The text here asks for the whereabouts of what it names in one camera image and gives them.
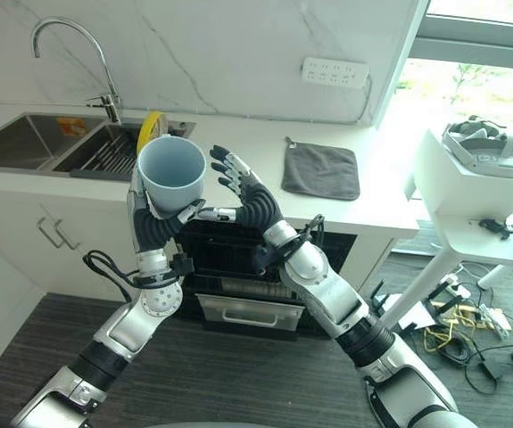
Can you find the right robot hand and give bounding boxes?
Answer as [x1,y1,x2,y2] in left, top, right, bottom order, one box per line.
[199,144,285,232]

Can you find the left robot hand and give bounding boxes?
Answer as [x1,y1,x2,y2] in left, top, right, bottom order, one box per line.
[126,165,207,256]

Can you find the light blue cup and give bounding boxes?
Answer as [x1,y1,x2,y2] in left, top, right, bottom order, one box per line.
[137,136,208,215]

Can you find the black built-in dishwasher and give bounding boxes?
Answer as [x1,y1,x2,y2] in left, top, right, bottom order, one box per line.
[176,217,359,342]

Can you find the grey towel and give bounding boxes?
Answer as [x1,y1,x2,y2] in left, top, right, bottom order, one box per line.
[280,136,361,202]

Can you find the metal dish rack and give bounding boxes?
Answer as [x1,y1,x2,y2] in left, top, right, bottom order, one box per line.
[76,132,142,173]

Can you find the yellow plate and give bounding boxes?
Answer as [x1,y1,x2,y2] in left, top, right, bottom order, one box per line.
[136,111,169,155]

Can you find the orange sticker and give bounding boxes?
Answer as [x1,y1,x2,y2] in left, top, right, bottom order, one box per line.
[56,117,86,136]

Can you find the black metal stand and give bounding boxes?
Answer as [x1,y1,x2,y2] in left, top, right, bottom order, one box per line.
[368,279,392,318]

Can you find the stainless steel sink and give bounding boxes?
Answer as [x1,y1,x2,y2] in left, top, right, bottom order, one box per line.
[0,112,198,181]

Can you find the chrome kitchen faucet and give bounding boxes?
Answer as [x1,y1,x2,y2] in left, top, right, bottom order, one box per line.
[31,16,124,124]

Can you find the white box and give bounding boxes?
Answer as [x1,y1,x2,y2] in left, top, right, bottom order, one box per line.
[410,128,513,220]

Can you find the white table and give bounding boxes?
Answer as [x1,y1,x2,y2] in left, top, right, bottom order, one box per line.
[382,212,513,332]

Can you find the white floor power strip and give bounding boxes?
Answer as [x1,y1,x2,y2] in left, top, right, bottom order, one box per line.
[440,274,472,299]

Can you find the grey VR headset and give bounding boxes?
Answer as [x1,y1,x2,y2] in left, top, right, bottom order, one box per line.
[442,115,513,180]

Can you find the small black gadget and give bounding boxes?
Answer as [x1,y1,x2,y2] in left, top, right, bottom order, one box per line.
[477,217,513,241]

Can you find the black power adapter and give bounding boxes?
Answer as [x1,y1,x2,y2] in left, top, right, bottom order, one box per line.
[477,356,503,381]

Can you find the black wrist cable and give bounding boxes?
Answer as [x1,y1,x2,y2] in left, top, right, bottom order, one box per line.
[81,250,144,305]

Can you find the metal cabinet handle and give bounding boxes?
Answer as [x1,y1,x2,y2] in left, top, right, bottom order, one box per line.
[37,215,62,249]
[54,218,81,251]

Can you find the dishwasher drawer with handle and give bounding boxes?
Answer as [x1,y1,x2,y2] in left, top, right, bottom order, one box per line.
[194,292,305,332]

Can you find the white power strip cable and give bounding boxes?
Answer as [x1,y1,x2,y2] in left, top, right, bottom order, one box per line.
[352,74,374,127]

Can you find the white wall power strip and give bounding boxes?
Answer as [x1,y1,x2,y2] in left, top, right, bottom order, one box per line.
[301,56,370,90]

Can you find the yellow cable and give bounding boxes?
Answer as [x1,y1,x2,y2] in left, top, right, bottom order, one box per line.
[422,302,478,354]

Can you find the grey window frame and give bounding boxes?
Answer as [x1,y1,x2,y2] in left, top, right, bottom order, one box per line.
[423,12,513,73]

